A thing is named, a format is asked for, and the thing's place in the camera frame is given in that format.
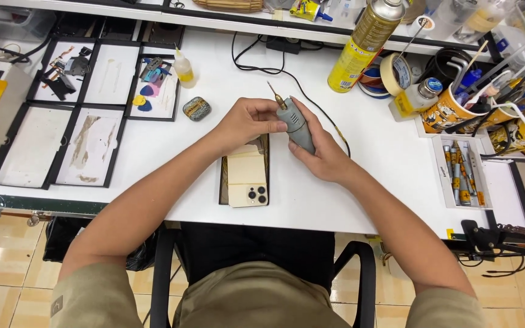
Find black plastic bag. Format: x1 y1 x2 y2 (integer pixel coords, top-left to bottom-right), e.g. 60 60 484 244
42 216 159 272

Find black-framed tray with picks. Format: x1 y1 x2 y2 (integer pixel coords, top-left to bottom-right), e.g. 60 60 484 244
125 54 181 123

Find metal table bracket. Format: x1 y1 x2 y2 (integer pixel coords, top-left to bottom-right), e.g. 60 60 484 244
0 204 54 227

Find black phone frame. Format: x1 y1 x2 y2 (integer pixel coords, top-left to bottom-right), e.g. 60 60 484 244
218 133 271 207

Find black clamp stand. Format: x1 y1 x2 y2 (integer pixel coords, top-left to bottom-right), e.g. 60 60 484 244
460 220 525 257

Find yellow spray can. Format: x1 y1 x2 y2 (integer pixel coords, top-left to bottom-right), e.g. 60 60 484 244
327 0 407 94

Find thick black cable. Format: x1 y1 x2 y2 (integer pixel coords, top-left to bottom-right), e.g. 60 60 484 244
0 27 58 65

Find blue and orange tape rolls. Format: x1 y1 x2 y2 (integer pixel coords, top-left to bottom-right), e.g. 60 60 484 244
357 63 392 100

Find patterned grey earbuds case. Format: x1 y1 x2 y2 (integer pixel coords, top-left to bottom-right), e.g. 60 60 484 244
182 96 212 122

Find white tray of screwdriver bits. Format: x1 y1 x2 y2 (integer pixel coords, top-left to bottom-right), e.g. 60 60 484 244
431 135 494 210

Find black power adapter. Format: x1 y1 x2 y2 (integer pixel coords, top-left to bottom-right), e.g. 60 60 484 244
265 36 303 56

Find white shelf with supplies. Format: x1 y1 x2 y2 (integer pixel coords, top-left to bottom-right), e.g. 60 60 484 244
0 0 525 52

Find black tool power cable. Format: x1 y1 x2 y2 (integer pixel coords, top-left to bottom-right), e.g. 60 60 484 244
231 31 352 158

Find cream masking tape roll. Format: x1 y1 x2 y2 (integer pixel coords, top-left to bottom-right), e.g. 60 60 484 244
379 52 413 97

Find yellow printed cup with tools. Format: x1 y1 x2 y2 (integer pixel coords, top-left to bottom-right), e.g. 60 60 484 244
487 102 525 157
419 68 491 135

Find black-framed tray with phone parts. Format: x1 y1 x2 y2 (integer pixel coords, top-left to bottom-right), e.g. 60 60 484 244
26 36 98 106

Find black office chair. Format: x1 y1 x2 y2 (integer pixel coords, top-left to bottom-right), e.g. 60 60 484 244
150 222 378 328

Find black-framed stained white tray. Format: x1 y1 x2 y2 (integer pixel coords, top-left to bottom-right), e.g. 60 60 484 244
47 105 128 189

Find small squeeze bottle yellow liquid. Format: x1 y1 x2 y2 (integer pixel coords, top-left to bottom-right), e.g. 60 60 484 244
172 44 197 89

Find black pot with hex keys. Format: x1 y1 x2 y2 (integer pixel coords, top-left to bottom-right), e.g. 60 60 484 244
430 47 474 88

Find person's right hand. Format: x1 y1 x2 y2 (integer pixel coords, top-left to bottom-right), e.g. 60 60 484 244
287 96 360 184

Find grey rotary engraving tool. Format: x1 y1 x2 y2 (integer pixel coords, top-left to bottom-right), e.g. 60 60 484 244
266 81 316 155

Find person's black trousers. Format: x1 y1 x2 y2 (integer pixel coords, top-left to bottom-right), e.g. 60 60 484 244
180 222 337 294

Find green cutting mat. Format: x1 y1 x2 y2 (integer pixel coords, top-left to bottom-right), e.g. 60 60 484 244
0 194 109 216

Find woven bamboo basket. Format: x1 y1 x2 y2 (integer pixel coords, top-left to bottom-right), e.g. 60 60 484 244
192 0 264 13

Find person's left hand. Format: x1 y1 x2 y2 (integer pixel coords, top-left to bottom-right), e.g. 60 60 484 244
214 97 289 154

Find white bottle with metal cap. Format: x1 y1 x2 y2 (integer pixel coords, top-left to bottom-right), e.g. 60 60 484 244
388 77 444 123

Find gold smartphone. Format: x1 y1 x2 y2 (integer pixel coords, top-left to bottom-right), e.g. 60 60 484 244
227 135 270 209

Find clear plastic box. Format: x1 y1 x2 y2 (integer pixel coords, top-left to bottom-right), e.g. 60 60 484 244
0 5 57 44

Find black phone parts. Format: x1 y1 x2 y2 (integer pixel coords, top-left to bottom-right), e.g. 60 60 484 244
40 46 94 102

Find heap of tools and containers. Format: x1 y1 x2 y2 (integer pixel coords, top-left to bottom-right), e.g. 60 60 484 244
472 0 525 110

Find yellow glue tube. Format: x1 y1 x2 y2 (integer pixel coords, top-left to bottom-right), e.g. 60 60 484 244
289 0 334 23

